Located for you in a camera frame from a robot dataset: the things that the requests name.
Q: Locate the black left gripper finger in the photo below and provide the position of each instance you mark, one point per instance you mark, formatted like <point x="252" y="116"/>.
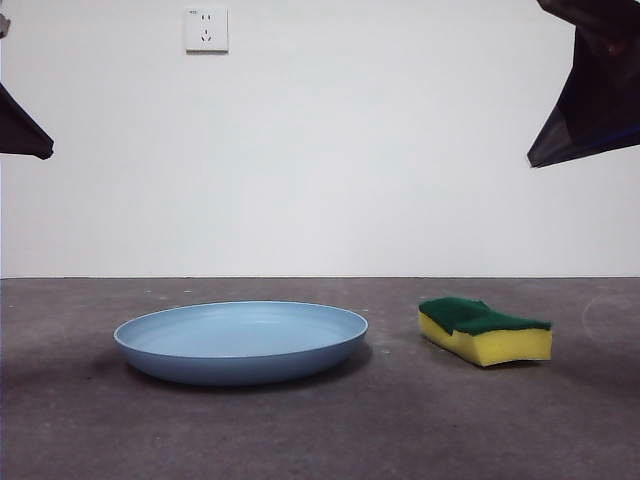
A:
<point x="22" y="135"/>

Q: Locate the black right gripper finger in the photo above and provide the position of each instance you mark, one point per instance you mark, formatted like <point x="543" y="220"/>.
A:
<point x="555" y="145"/>
<point x="610" y="90"/>

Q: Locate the yellow sponge with green pad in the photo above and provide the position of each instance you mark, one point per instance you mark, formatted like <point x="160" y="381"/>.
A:
<point x="500" y="345"/>

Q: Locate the light blue round plate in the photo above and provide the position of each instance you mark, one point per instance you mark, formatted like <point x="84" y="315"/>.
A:
<point x="240" y="350"/>

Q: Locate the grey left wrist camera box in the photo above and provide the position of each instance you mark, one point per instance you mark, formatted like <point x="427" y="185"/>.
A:
<point x="4" y="26"/>

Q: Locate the white wall socket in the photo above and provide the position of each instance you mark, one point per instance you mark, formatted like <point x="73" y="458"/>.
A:
<point x="207" y="29"/>

